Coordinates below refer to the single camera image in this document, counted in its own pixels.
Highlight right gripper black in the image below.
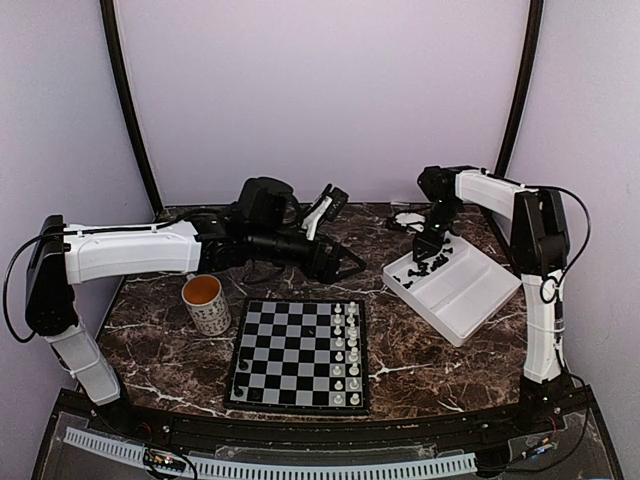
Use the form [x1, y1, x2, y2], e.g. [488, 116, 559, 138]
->
[413, 200, 463, 263]

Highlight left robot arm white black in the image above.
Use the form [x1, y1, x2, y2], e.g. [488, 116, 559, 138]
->
[25, 177, 366, 436]

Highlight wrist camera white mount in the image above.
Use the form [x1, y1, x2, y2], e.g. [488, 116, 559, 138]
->
[301, 183, 349, 241]
[385, 211, 426, 233]

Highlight white slotted cable duct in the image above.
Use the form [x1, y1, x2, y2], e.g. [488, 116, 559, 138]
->
[63, 427, 477, 479]

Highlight black silver chess board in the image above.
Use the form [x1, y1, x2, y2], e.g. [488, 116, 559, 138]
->
[224, 298, 370, 417]

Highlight patterned mug orange inside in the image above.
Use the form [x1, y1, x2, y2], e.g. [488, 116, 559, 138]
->
[181, 274, 232, 337]

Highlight right black frame post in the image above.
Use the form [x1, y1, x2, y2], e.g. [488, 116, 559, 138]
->
[494, 0, 544, 177]

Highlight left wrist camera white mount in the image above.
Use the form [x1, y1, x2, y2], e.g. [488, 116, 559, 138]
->
[301, 183, 349, 241]

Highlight white chess pieces row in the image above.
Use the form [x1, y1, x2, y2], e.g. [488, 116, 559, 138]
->
[329, 301, 364, 409]

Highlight left black frame post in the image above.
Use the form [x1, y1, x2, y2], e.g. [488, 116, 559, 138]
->
[99, 0, 164, 215]

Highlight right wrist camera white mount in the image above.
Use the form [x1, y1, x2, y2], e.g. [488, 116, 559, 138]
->
[385, 211, 426, 233]

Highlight black aluminium front rail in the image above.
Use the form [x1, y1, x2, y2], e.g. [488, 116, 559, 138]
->
[55, 386, 594, 452]

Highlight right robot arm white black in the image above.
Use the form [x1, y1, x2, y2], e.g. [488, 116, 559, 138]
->
[412, 166, 577, 384]

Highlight black chess pieces in tray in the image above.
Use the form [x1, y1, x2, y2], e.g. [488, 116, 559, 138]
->
[391, 246, 454, 289]

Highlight white plastic tray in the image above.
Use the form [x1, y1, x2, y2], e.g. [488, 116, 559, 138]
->
[382, 234, 521, 347]

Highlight black frame post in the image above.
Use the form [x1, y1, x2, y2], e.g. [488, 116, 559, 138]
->
[494, 0, 544, 177]
[99, 0, 164, 215]

